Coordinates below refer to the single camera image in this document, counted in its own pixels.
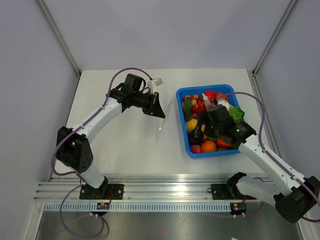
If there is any red carrot toy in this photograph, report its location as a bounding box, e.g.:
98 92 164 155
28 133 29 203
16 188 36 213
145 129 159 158
216 138 232 148

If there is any orange fruit toy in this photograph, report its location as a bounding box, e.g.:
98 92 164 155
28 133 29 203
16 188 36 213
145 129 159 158
200 140 218 153

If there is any blue plastic bin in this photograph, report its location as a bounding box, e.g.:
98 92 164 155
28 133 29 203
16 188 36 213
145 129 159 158
175 84 240 159

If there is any red strawberry toy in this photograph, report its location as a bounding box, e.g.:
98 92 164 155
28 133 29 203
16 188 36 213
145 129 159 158
204 89 217 103

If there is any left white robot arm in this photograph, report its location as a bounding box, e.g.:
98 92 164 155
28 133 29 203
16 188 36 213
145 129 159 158
54 73 166 200

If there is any green cabbage toy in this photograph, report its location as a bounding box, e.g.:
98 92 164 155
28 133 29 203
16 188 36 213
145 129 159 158
228 105 245 123

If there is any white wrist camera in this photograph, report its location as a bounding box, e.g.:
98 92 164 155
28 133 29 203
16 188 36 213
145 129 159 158
217 99 230 110
147 78 163 93

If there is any orange persimmon toy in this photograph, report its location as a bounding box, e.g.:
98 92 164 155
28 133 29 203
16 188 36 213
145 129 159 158
216 92 228 101

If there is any black eggplant toy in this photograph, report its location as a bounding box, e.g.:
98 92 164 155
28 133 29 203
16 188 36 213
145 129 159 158
189 130 204 145

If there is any clear zip top bag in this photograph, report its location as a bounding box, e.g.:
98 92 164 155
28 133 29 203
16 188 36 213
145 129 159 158
158 99 173 133

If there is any white slotted cable duct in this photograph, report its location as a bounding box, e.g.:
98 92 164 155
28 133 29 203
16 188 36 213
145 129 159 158
44 202 231 213

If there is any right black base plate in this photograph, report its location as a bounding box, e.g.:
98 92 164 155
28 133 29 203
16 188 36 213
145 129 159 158
207 183 256 200

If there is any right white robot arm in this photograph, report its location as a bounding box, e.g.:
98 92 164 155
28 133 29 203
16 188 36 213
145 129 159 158
193 104 320 223

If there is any lychee cluster toy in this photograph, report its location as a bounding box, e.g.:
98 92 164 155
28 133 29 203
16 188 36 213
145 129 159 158
181 94 206 114

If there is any aluminium mounting rail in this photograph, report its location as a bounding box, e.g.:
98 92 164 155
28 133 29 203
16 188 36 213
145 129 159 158
33 173 306 202

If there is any small pink peach toy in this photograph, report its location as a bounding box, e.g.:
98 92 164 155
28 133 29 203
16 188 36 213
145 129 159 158
190 145 202 154

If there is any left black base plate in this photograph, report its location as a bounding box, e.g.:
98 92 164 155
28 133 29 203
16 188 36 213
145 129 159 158
79 183 124 200

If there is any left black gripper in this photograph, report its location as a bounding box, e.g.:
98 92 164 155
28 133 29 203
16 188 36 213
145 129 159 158
132 91 166 119

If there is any green leaf toy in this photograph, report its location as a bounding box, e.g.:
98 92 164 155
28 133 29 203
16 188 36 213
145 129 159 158
183 96 192 117

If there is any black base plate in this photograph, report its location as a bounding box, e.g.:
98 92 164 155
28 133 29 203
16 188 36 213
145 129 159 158
207 183 256 200
79 183 124 200

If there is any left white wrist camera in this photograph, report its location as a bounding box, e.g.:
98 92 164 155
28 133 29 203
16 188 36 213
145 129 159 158
147 78 163 93

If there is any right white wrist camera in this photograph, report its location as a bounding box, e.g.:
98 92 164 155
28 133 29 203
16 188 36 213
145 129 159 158
217 99 230 110

